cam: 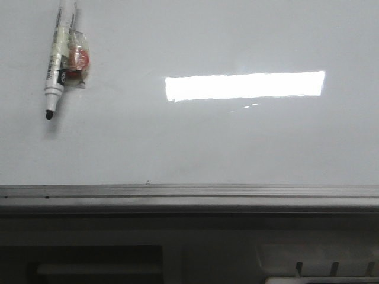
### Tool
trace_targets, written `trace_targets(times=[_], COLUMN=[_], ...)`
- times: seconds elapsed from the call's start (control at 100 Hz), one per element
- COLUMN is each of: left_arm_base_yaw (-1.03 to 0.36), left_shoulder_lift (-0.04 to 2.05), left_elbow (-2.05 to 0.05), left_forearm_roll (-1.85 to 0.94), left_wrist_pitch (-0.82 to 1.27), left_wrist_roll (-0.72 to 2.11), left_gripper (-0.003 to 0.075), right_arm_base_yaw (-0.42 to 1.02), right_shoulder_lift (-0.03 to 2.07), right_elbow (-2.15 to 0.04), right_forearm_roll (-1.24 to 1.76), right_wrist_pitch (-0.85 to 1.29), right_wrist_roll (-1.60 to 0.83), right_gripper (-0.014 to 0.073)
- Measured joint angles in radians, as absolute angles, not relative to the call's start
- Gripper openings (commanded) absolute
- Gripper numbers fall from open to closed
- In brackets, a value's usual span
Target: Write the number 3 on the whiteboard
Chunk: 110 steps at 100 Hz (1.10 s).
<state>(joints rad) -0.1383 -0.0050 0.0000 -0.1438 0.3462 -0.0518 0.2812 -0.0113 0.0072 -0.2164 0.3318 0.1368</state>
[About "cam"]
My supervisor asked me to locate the white black-tip whiteboard marker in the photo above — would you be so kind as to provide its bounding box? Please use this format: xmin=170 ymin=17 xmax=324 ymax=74
xmin=44 ymin=1 xmax=77 ymax=120

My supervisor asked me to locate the white whiteboard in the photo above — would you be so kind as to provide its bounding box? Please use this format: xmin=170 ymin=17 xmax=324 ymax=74
xmin=1 ymin=1 xmax=378 ymax=185

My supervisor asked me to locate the white slotted tray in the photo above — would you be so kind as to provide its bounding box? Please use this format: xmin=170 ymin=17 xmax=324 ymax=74
xmin=258 ymin=244 xmax=378 ymax=283

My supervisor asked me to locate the grey aluminium whiteboard frame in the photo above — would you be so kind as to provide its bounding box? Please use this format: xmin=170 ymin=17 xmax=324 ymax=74
xmin=1 ymin=183 xmax=378 ymax=216

